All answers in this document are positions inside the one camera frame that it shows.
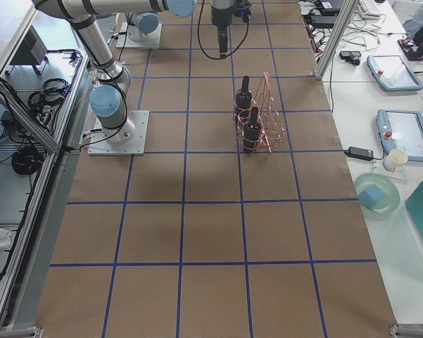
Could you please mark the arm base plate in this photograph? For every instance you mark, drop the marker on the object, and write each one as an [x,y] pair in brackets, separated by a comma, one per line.
[131,139]
[133,38]

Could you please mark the teach pendant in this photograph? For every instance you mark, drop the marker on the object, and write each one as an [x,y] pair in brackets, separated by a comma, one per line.
[393,73]
[401,130]

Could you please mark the teach pendant far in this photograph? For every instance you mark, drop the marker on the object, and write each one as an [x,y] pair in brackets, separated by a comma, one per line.
[393,73]

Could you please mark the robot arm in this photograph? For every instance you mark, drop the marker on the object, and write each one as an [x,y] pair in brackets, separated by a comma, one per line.
[147,20]
[108,101]

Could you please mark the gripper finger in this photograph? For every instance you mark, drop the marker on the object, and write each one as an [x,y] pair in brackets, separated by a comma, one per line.
[222,38]

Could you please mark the dark wine bottle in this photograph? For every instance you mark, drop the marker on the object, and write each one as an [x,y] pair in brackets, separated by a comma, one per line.
[243,100]
[251,131]

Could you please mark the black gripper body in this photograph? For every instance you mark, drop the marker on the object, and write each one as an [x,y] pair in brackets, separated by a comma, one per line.
[219,17]

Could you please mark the teach pendant near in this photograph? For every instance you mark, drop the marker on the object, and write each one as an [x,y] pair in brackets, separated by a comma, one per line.
[401,130]

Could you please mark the blue foam cube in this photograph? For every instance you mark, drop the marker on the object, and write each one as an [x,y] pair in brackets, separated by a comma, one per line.
[371,195]

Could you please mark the copper wire wine basket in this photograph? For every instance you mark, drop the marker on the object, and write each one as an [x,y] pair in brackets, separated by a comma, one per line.
[272,131]

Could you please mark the grey electronics box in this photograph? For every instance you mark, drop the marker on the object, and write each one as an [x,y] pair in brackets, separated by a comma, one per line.
[32,51]

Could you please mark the aluminium frame post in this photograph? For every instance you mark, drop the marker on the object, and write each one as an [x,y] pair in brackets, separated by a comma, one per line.
[340,26]

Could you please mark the green glass plate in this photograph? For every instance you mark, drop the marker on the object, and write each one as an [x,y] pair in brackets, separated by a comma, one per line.
[392,199]

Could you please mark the black power adapter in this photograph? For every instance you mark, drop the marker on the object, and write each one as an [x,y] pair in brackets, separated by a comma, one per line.
[359,153]

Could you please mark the white cup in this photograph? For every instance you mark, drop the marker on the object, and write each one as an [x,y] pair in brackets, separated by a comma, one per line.
[394,159]

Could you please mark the brown paper table mat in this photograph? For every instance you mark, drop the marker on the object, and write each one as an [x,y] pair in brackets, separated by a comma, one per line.
[197,238]

